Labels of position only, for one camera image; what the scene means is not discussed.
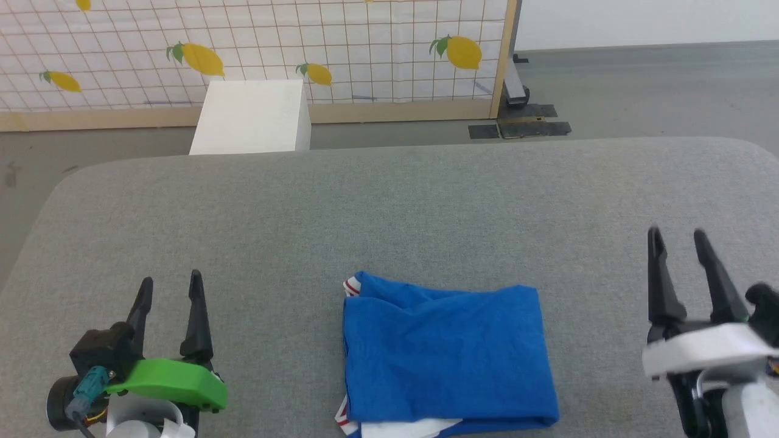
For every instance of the white partition board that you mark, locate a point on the white partition board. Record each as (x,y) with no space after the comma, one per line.
(639,21)

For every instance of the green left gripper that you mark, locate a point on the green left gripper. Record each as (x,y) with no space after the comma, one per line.
(170,380)

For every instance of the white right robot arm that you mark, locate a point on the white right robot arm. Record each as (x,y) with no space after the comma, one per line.
(748,407)

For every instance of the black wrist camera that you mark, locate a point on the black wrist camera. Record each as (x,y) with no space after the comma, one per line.
(765,310)
(103,347)

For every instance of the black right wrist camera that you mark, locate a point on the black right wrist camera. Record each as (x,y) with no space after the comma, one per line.
(765,310)

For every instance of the lemon print tile backdrop panel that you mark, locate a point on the lemon print tile backdrop panel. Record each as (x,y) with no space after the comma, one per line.
(365,36)

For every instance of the grey metal partition leg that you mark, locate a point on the grey metal partition leg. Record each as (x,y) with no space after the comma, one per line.
(514,79)

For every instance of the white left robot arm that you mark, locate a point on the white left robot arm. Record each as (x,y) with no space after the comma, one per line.
(140,420)

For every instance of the blue white red-striped shirt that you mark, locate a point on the blue white red-striped shirt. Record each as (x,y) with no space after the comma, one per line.
(444,353)

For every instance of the black floor tape patch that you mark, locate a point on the black floor tape patch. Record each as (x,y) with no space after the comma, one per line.
(529,111)
(535,129)
(484,131)

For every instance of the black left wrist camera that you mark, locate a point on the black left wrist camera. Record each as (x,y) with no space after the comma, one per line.
(103,347)

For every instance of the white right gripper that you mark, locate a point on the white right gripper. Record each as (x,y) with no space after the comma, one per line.
(706,350)

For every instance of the white rectangular box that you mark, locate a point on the white rectangular box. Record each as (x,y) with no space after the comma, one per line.
(249,115)

